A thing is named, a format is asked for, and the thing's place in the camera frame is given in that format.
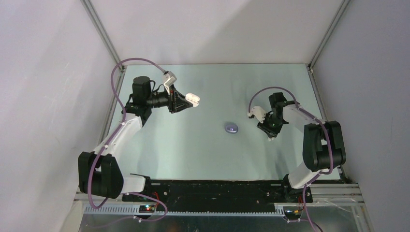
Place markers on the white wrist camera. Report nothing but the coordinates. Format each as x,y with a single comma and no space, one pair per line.
168,79
257,112

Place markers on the white earbud charging case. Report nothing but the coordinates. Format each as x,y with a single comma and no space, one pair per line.
193,99

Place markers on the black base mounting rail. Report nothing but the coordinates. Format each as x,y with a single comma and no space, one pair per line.
217,196

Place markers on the right controller board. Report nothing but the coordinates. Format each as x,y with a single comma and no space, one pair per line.
293,215

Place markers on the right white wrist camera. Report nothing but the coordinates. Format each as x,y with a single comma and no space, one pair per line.
257,112

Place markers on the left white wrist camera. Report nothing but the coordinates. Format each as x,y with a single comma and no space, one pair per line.
168,79

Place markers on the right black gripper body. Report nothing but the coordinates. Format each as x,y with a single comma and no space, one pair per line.
271,124

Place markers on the controller board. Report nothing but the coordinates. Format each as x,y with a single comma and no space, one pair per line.
147,209
293,215

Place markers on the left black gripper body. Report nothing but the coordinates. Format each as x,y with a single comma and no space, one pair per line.
172,100

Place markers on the right aluminium frame post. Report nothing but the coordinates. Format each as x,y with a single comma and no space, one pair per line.
329,32

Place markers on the left aluminium frame post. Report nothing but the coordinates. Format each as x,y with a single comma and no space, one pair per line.
101,30

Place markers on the purple earbud charging case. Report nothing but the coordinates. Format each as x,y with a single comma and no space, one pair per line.
231,128

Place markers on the aluminium frame post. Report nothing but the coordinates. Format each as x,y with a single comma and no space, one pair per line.
329,32
101,30

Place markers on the left controller board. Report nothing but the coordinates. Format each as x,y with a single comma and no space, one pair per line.
147,209

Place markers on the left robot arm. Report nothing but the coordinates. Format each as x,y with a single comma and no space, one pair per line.
99,170

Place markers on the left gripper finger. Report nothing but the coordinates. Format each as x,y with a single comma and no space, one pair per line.
181,96
185,105

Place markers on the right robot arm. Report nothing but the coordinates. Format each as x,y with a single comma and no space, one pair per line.
323,146

